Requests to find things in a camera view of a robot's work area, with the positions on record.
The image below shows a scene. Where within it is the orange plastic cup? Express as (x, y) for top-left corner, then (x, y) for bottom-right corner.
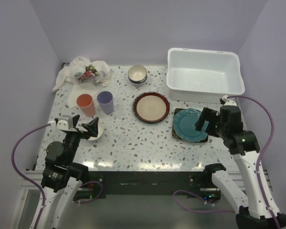
(76, 94), (96, 117)

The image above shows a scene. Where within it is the black floral square plate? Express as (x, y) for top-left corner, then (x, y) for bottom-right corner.
(171, 107), (210, 144)

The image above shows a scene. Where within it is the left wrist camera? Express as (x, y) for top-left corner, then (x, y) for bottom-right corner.
(55, 115), (73, 131)

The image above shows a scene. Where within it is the purple plastic cup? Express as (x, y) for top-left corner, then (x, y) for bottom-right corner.
(97, 91), (114, 115)

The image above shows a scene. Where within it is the aluminium frame rail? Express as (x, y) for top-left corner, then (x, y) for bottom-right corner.
(9, 167), (51, 229)

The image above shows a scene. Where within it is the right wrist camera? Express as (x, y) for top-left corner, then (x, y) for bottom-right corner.
(220, 95), (237, 109)

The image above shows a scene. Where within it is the small white bowl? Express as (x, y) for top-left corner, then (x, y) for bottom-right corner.
(88, 122), (104, 142)

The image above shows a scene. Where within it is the teal scalloped plate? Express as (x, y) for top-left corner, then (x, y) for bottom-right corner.
(173, 108), (209, 143)

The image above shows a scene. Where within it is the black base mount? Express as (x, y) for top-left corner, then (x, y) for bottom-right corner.
(71, 170), (222, 203)

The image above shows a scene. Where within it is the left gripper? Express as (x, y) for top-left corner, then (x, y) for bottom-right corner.
(63, 114), (98, 164)

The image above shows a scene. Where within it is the red rimmed cream plate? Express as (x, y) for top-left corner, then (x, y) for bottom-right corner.
(132, 92), (170, 124)

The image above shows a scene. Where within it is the white floral cloth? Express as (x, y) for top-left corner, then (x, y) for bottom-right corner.
(52, 56), (112, 108)

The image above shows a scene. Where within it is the cream bowl blue pattern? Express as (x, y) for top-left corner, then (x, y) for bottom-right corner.
(127, 65), (147, 86)

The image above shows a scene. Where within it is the white plastic bin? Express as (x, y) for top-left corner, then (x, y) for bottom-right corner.
(166, 48), (245, 104)

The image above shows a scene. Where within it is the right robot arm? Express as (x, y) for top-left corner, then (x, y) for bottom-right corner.
(195, 105), (286, 229)

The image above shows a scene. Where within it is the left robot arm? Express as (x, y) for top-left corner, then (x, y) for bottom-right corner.
(11, 115), (99, 229)

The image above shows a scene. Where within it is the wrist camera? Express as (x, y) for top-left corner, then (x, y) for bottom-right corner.
(55, 115), (73, 131)
(220, 95), (237, 109)

